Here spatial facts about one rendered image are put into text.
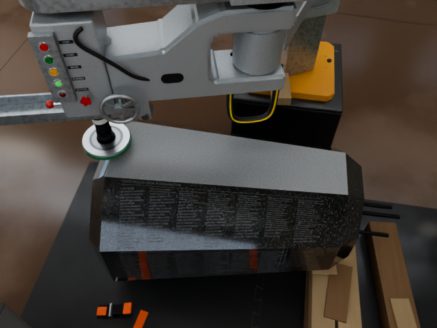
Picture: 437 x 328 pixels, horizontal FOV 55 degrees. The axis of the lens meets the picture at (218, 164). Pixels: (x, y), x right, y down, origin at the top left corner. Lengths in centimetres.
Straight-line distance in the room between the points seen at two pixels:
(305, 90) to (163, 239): 110
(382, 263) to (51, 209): 206
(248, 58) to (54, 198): 181
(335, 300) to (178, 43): 147
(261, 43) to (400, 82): 243
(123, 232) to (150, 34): 86
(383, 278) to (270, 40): 153
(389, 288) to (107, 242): 151
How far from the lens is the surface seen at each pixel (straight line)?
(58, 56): 151
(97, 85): 159
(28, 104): 192
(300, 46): 231
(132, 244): 192
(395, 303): 249
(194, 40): 148
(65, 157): 315
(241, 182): 181
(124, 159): 193
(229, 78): 162
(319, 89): 236
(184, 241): 187
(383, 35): 432
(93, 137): 197
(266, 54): 157
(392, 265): 260
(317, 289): 228
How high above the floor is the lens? 232
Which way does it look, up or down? 52 degrees down
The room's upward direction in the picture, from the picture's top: 1 degrees clockwise
